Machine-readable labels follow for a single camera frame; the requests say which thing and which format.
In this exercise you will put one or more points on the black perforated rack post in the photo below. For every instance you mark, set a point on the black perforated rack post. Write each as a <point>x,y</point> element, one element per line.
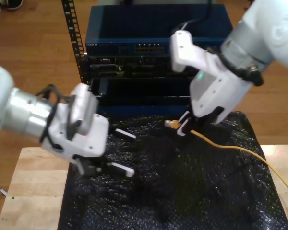
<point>70,24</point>

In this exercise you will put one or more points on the blue base panel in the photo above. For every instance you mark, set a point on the blue base panel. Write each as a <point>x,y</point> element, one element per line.
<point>134,110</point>

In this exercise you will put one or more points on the black bubble mat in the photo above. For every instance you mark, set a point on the black bubble mat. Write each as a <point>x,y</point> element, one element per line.
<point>182,191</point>

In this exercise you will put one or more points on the black rack server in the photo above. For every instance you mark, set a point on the black rack server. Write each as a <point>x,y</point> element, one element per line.
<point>134,67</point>

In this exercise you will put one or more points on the blue network switch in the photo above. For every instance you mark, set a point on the blue network switch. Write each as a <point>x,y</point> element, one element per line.
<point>134,21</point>

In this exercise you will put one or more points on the black shoe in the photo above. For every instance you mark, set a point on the black shoe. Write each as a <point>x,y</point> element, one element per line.
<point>15,4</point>

